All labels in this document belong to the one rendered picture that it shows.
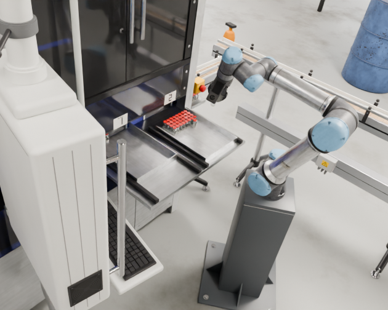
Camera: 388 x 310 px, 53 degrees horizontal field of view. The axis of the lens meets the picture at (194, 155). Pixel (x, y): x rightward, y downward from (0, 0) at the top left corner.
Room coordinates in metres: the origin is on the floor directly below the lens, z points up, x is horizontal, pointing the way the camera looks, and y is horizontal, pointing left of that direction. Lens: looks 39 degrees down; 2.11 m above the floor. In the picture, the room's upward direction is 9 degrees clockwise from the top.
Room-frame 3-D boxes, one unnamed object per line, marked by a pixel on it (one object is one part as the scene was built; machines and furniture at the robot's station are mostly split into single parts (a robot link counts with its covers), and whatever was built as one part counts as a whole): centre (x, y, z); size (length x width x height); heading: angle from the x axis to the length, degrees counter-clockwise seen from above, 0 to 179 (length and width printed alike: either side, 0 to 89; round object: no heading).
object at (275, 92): (2.45, -0.50, 0.46); 0.09 x 0.09 x 0.77; 55
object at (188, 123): (1.69, 0.08, 0.90); 0.18 x 0.02 x 0.05; 145
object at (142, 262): (0.98, 0.26, 0.82); 0.40 x 0.14 x 0.02; 44
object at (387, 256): (1.79, -1.44, 0.07); 0.50 x 0.08 x 0.14; 145
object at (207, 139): (1.64, 0.00, 0.90); 0.34 x 0.26 x 0.04; 54
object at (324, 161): (2.10, -0.90, 0.50); 0.12 x 0.05 x 0.09; 55
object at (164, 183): (1.52, 0.14, 0.87); 0.70 x 0.48 x 0.02; 145
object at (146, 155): (1.43, 0.29, 0.90); 0.34 x 0.26 x 0.04; 55
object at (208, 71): (2.29, 0.00, 0.92); 0.69 x 0.15 x 0.16; 145
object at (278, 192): (1.43, -0.40, 0.84); 0.15 x 0.15 x 0.10
